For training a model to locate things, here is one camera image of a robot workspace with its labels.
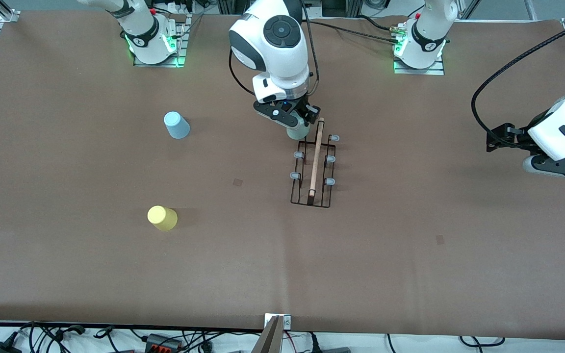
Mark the pale green plastic cup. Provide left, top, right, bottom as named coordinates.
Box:
left=286, top=122, right=311, bottom=141

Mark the light blue plastic cup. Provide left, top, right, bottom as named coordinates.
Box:
left=164, top=111, right=191, bottom=140

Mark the black frame post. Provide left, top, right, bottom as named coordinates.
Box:
left=217, top=0, right=250, bottom=15

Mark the black braided base cable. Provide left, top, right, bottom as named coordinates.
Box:
left=307, top=15, right=402, bottom=45

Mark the yellow plastic cup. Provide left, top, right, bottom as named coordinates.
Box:
left=147, top=205, right=179, bottom=231

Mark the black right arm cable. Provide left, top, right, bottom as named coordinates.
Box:
left=228, top=0, right=321, bottom=98

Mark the black orange connector block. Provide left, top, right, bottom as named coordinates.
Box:
left=145, top=333, right=183, bottom=352

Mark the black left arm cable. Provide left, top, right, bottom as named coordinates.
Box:
left=471, top=17, right=565, bottom=136

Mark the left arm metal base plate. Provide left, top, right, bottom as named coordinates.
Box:
left=393, top=27, right=445, bottom=76

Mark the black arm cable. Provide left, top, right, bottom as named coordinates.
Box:
left=471, top=17, right=565, bottom=136
left=228, top=0, right=321, bottom=98

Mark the black wire cup holder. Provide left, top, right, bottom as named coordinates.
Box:
left=290, top=118, right=340, bottom=208

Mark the grey aluminium camera post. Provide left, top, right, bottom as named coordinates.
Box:
left=251, top=315, right=284, bottom=353

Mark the brown paper table cover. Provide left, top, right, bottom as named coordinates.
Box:
left=0, top=10, right=565, bottom=340

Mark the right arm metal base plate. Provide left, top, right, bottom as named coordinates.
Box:
left=133, top=14, right=188, bottom=68

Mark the small metal table bracket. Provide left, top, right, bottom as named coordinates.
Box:
left=264, top=314, right=291, bottom=329

